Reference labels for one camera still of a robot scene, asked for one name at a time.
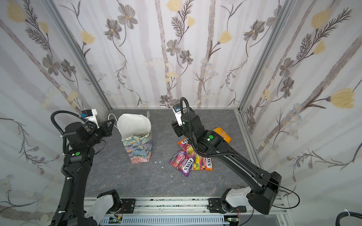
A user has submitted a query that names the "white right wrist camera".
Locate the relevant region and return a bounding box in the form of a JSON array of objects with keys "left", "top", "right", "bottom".
[{"left": 173, "top": 104, "right": 183, "bottom": 126}]

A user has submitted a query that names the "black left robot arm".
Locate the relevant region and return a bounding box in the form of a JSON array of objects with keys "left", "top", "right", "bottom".
[{"left": 51, "top": 110, "right": 115, "bottom": 226}]

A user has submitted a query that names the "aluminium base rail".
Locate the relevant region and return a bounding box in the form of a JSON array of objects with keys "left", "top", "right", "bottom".
[{"left": 100, "top": 196, "right": 292, "bottom": 226}]

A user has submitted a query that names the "purple Fox's candy bag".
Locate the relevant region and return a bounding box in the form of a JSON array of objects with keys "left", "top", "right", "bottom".
[{"left": 169, "top": 150, "right": 196, "bottom": 177}]

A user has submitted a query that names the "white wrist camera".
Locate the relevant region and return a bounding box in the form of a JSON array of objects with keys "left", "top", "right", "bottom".
[
  {"left": 80, "top": 109, "right": 99, "bottom": 128},
  {"left": 173, "top": 104, "right": 183, "bottom": 126}
]

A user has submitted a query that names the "pink-yellow Fox's candy bag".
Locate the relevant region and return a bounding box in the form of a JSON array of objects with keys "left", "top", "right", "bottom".
[{"left": 178, "top": 138, "right": 196, "bottom": 156}]

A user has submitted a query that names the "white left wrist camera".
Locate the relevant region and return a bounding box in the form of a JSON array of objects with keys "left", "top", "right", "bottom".
[{"left": 80, "top": 109, "right": 99, "bottom": 128}]

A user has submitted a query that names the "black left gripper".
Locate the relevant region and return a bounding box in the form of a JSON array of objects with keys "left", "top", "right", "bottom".
[{"left": 83, "top": 118, "right": 115, "bottom": 147}]

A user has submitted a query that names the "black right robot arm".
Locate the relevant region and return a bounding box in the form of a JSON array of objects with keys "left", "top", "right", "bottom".
[{"left": 172, "top": 97, "right": 281, "bottom": 215}]

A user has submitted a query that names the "black corrugated cable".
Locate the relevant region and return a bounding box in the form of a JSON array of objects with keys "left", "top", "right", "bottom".
[{"left": 336, "top": 209, "right": 362, "bottom": 226}]

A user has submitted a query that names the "floral white paper bag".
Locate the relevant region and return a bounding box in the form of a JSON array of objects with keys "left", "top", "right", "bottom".
[{"left": 108, "top": 112, "right": 152, "bottom": 164}]

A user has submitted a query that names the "yellow mango gummy bag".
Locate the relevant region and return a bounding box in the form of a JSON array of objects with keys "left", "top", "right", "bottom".
[{"left": 214, "top": 127, "right": 232, "bottom": 144}]

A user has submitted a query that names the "orange Fox's candy bag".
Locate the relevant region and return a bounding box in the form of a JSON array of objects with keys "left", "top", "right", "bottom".
[{"left": 192, "top": 155, "right": 213, "bottom": 171}]

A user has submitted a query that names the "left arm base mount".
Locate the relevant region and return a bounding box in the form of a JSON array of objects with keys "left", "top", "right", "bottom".
[{"left": 84, "top": 189, "right": 136, "bottom": 225}]

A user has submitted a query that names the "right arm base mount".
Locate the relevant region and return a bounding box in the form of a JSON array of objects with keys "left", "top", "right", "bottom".
[{"left": 207, "top": 187, "right": 251, "bottom": 214}]

